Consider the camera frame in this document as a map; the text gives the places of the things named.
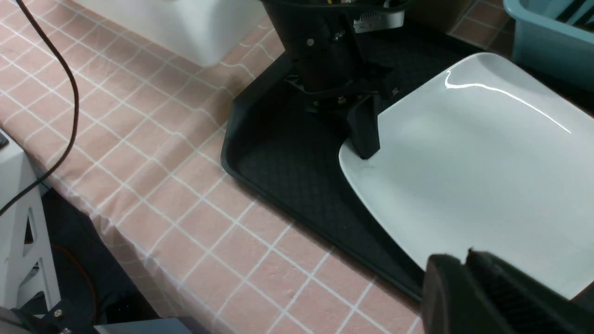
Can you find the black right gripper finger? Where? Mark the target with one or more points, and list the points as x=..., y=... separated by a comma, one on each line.
x=487, y=295

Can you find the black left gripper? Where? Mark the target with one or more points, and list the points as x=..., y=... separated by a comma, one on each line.
x=330, y=67

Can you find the white square rice plate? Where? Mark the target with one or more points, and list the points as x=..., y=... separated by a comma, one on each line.
x=485, y=157

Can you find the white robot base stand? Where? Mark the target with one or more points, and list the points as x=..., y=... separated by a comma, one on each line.
x=27, y=270

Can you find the large white plastic bin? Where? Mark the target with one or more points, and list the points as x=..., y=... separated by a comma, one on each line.
x=202, y=31

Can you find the blue plastic bin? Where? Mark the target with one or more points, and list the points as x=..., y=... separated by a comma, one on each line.
x=555, y=37

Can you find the pink checkered tablecloth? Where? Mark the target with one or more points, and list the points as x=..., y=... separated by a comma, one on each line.
x=146, y=170

